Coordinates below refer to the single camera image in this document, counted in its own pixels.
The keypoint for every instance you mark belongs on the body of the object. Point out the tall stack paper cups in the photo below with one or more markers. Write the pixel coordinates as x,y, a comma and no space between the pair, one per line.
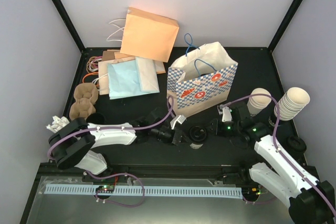
289,106

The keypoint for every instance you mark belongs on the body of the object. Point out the black cup lids stack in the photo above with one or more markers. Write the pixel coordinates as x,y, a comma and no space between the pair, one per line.
296,145

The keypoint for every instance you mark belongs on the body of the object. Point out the brown pulp cup carrier stack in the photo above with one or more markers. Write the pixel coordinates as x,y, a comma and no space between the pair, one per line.
85,95

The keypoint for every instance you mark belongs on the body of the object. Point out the blue checkered paper bag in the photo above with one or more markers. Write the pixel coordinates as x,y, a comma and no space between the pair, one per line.
192,94

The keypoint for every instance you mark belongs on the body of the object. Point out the light blue cable duct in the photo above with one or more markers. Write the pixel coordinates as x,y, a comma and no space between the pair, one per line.
147,191

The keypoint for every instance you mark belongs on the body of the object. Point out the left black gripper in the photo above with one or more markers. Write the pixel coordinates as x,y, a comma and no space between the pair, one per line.
177,134

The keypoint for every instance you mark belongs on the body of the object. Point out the brown flat paper bag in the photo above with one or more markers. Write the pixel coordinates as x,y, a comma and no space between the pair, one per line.
109,54

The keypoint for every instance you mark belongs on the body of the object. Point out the short stack paper cups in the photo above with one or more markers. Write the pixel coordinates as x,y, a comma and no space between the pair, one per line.
260,100

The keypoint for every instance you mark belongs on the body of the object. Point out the light blue paper bag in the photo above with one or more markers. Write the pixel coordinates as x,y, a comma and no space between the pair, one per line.
123,80

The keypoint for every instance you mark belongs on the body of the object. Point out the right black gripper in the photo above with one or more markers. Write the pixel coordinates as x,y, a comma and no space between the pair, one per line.
217,129

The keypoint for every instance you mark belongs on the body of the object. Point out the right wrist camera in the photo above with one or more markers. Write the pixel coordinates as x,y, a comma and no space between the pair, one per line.
225,112

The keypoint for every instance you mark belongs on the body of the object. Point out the orange paper bag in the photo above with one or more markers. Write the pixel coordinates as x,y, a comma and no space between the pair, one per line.
148,35

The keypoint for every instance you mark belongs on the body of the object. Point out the white paper bag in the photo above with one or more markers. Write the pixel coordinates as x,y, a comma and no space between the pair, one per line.
147,75

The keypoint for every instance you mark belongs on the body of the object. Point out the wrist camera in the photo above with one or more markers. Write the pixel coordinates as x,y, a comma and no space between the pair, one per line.
225,112
179,119

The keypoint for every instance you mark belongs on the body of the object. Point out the beige kraft paper bag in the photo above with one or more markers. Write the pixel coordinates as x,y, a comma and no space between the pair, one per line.
103,73

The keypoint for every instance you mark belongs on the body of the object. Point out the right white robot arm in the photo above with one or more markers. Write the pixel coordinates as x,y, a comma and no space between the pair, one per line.
308,200

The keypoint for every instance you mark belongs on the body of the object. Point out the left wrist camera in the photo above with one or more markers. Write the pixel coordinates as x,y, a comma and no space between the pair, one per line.
179,119

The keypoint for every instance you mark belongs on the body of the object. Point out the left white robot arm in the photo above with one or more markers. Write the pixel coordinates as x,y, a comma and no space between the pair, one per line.
72,144

